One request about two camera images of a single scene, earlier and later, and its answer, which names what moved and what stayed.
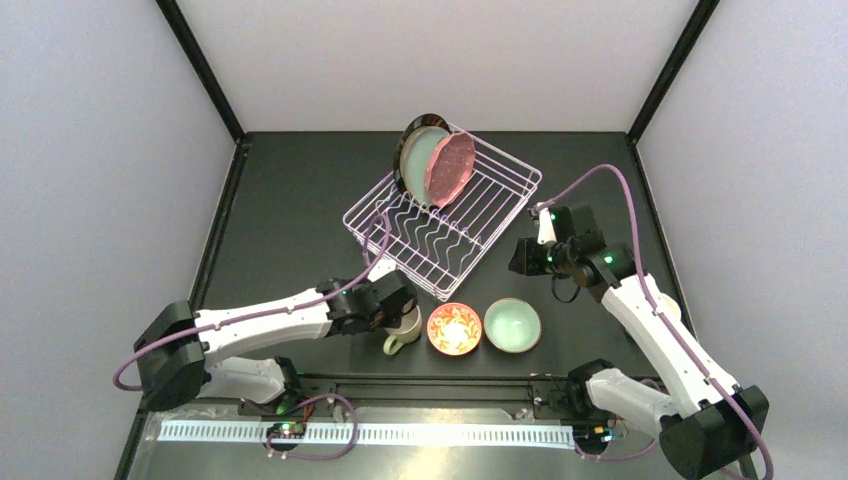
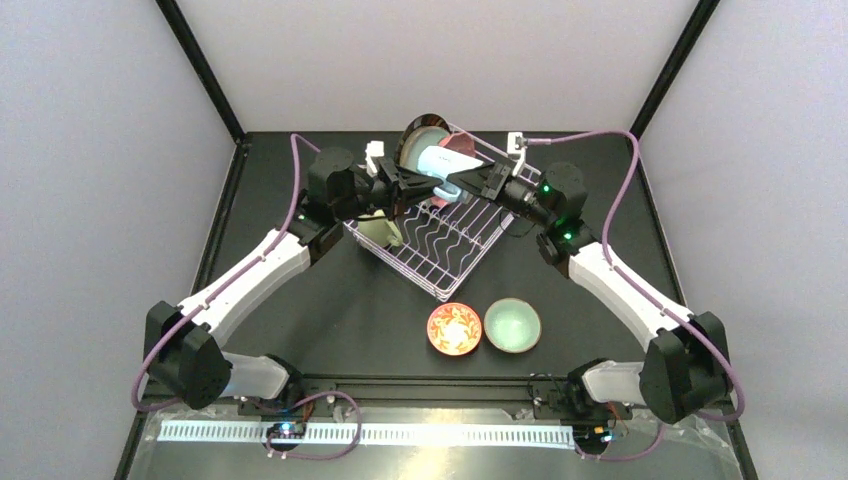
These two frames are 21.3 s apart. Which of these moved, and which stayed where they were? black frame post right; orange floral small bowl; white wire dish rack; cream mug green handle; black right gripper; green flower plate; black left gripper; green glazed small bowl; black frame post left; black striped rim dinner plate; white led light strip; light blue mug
Moved: light blue mug; black right gripper; black left gripper; cream mug green handle
Stayed: black striped rim dinner plate; black frame post left; white wire dish rack; white led light strip; green flower plate; green glazed small bowl; black frame post right; orange floral small bowl
